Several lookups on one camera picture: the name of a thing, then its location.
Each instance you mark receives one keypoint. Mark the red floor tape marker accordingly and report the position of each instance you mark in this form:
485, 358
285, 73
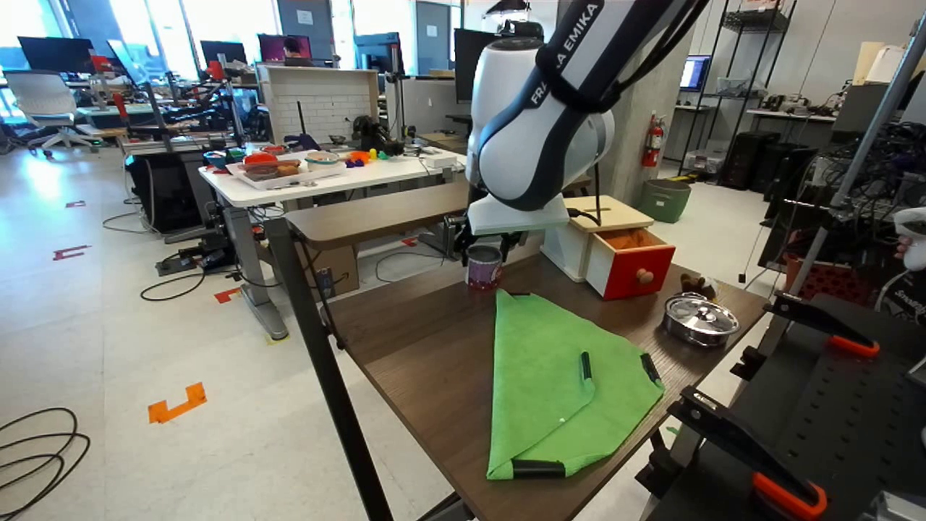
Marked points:
71, 252

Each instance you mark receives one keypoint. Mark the grey metal stand pole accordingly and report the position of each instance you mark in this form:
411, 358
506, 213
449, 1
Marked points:
870, 134

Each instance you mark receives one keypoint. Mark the white pegboard panel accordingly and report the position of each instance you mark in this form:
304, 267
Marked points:
323, 102

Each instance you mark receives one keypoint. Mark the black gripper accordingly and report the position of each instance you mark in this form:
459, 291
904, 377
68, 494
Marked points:
447, 235

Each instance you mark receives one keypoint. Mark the red fire extinguisher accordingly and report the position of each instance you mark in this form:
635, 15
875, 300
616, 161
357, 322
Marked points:
654, 145

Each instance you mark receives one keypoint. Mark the pale wooden slot box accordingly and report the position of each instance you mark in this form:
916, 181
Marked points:
564, 255

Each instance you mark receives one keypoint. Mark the black computer monitor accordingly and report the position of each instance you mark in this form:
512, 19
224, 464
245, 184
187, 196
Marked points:
378, 53
224, 53
57, 57
285, 48

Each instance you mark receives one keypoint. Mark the green microfiber cloth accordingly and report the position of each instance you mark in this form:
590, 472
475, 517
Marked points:
540, 387

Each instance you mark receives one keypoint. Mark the black metal table leg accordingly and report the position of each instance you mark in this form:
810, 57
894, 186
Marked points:
327, 387

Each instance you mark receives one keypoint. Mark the brown wooden desk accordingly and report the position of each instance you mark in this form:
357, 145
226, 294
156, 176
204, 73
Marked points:
386, 213

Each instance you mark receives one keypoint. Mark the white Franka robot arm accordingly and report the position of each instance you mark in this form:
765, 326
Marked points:
540, 145

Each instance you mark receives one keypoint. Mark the small steel pot with lid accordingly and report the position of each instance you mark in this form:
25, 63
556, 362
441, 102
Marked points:
699, 320

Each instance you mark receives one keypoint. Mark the orange plastic part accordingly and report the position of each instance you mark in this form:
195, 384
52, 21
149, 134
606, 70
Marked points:
262, 164

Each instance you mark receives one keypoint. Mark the white office chair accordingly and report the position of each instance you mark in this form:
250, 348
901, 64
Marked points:
39, 98

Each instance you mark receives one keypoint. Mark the black device on desk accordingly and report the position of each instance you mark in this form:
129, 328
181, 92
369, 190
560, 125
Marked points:
366, 134

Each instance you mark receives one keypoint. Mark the orange floor tape marker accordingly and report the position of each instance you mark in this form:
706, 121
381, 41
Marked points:
177, 406

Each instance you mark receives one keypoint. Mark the white desk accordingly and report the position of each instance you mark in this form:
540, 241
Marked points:
320, 184

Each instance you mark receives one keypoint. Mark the green storage bin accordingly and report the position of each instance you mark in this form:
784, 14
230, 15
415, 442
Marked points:
666, 200

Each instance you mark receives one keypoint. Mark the orange wooden drawer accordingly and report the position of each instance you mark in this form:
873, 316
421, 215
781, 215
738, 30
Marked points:
625, 276

